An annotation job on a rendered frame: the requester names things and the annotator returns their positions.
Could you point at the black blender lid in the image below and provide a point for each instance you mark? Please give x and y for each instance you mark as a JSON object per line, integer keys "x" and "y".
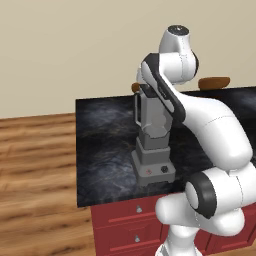
{"x": 146, "y": 89}

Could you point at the brown oval thing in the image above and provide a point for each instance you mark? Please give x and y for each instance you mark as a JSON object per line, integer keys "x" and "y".
{"x": 213, "y": 82}

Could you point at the small orange-brown round thing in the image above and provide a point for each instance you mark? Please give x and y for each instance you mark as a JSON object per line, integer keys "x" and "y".
{"x": 134, "y": 87}

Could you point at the clear grey blender jar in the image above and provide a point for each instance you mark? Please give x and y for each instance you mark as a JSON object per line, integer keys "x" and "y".
{"x": 150, "y": 115}

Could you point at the silver drawer knob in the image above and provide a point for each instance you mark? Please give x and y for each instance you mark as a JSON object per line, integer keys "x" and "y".
{"x": 139, "y": 209}
{"x": 137, "y": 238}

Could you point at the red drawer front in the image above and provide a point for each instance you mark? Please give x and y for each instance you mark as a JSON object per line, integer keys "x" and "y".
{"x": 123, "y": 211}
{"x": 126, "y": 241}

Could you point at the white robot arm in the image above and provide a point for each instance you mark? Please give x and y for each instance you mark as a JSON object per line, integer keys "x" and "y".
{"x": 213, "y": 133}

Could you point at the grey blender base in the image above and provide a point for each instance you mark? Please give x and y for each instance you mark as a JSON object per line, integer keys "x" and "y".
{"x": 151, "y": 161}

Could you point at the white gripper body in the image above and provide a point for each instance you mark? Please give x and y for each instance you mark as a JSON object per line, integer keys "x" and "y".
{"x": 141, "y": 74}

